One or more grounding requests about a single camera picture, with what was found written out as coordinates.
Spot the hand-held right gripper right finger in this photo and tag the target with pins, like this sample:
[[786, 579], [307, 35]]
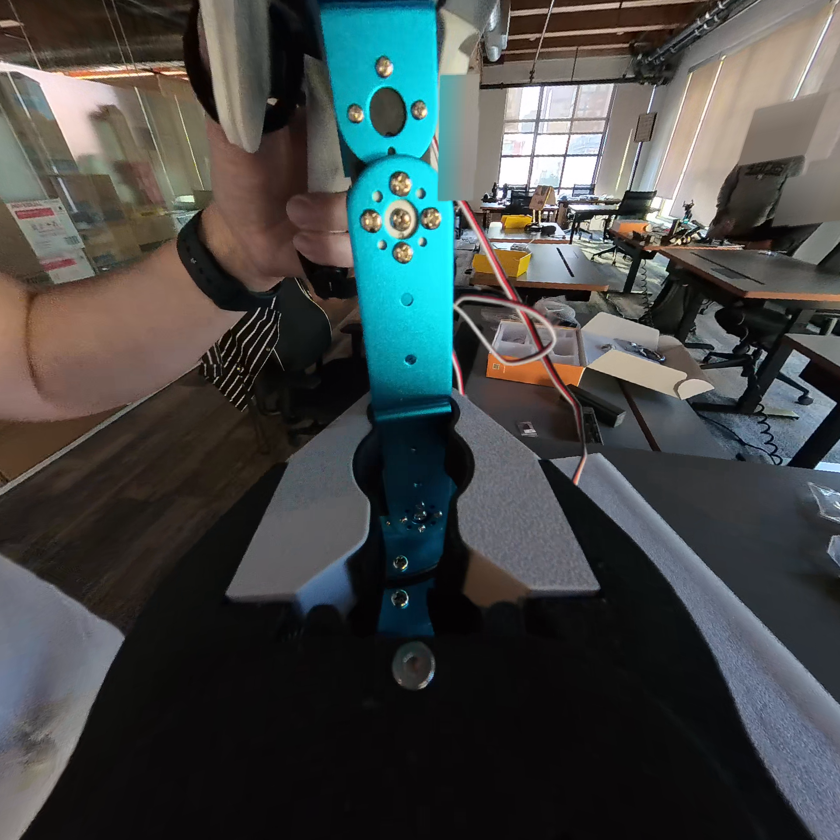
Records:
[[525, 525]]

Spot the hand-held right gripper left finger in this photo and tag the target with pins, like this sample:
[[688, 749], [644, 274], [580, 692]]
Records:
[[302, 525]]

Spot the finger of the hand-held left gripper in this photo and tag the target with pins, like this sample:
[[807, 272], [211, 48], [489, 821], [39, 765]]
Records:
[[469, 33]]

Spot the blue toy robot arm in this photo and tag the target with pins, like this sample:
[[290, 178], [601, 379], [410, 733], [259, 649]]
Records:
[[400, 328]]

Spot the person's left forearm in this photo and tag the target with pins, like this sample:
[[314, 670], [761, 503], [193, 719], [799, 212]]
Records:
[[98, 341]]

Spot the dark grey cluttered desk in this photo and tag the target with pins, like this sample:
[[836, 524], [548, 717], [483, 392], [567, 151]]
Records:
[[682, 426]]

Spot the empty black desk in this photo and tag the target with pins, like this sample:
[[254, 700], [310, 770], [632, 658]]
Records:
[[754, 275], [656, 239]]

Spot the dark desk with wooden edge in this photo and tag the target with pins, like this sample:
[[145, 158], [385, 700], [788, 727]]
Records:
[[820, 348]]

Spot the person's left hand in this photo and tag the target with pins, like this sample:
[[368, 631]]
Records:
[[256, 216]]

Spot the small grey chip module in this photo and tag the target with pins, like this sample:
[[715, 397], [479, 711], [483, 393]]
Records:
[[529, 428]]

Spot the black rectangular holder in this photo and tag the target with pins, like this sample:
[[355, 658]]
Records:
[[592, 426]]

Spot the white foam sheet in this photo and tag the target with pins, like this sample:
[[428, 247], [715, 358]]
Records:
[[656, 525]]

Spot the small black case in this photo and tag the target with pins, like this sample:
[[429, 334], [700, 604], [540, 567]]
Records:
[[604, 407]]

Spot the large glass window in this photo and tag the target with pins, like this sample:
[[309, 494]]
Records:
[[558, 151]]

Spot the striped black white cloth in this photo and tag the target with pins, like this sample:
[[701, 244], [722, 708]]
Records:
[[243, 354]]

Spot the white packing box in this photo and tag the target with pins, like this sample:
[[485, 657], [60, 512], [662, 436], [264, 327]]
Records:
[[643, 374]]

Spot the yellow storage bin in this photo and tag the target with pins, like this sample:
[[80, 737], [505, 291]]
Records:
[[517, 223], [502, 264]]

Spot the black swivel office chair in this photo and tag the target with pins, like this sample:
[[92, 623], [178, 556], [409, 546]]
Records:
[[302, 328], [748, 328]]

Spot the black wrist band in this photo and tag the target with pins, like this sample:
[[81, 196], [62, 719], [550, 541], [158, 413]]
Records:
[[210, 269]]

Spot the black ceiling pipe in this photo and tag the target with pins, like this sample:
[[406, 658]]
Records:
[[689, 39]]

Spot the long grey work table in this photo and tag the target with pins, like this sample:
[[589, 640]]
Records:
[[577, 262]]

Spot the large window with beige blinds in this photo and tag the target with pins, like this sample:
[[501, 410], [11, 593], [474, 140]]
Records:
[[722, 118]]

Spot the person's white clothing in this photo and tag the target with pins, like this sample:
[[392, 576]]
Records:
[[39, 656]]

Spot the scattered small screw bags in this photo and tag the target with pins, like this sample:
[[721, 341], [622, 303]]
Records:
[[828, 499]]

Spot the dark wall notice board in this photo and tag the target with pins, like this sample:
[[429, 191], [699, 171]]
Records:
[[646, 126]]

